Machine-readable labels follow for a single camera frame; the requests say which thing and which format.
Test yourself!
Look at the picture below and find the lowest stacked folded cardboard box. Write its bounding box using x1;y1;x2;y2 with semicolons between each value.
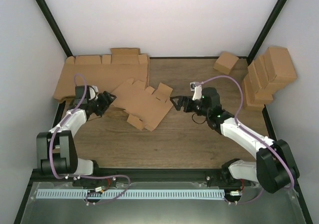
241;74;264;112

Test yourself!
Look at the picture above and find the right black frame post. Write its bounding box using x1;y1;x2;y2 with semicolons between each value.
246;0;288;65

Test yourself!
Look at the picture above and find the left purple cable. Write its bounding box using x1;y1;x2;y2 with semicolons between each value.
48;73;132;207

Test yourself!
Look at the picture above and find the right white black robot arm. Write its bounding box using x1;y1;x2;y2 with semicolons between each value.
170;87;300;194

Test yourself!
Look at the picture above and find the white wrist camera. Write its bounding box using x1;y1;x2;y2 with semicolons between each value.
190;82;202;101
86;86;98;101

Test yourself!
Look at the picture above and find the purple cable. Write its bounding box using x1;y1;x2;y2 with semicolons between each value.
48;73;132;207
196;75;296;206

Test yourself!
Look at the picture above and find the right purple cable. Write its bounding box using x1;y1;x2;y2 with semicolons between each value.
196;75;296;206

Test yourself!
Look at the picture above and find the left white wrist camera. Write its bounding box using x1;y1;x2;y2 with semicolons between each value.
86;86;98;101

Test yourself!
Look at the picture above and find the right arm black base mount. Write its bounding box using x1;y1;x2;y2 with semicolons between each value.
206;159;246;188

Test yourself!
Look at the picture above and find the light blue slotted cable duct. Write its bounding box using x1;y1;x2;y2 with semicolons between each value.
36;189;225;200

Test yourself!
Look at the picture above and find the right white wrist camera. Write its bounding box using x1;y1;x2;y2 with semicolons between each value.
190;82;202;101

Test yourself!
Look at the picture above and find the black aluminium frame rail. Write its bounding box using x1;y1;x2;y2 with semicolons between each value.
32;168;295;185

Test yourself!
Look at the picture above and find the small folded cardboard box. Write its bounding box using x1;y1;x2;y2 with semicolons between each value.
213;51;239;75

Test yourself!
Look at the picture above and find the left black frame post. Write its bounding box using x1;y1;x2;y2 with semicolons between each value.
35;0;73;57

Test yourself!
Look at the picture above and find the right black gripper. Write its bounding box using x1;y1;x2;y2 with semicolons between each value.
170;96;210;117

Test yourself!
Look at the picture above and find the stack of flat cardboard sheets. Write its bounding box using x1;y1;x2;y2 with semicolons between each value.
53;48;150;102

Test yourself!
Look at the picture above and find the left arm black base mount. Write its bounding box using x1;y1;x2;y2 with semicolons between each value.
72;168;118;189

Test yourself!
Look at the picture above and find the black frame post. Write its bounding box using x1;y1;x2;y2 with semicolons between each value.
246;0;288;65
35;0;73;57

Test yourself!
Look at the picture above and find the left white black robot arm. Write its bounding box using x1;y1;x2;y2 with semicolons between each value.
36;85;117;186

